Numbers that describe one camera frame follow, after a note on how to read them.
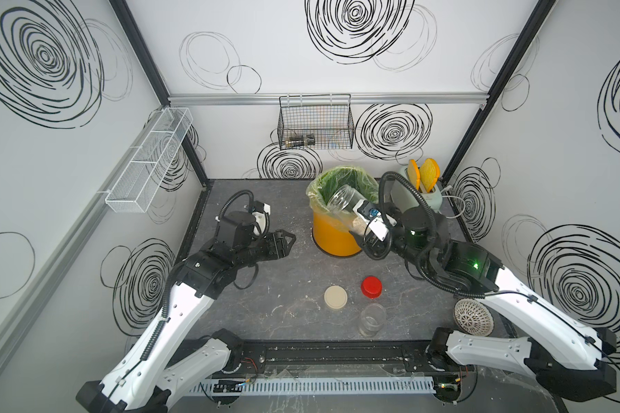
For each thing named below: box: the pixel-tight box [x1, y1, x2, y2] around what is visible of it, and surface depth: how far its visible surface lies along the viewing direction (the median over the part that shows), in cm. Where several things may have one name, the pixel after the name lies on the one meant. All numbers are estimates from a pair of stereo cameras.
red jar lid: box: [360, 275, 384, 299], surface depth 88 cm
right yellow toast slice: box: [419, 158, 441, 193], surface depth 98 cm
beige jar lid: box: [323, 285, 348, 310], surface depth 86 cm
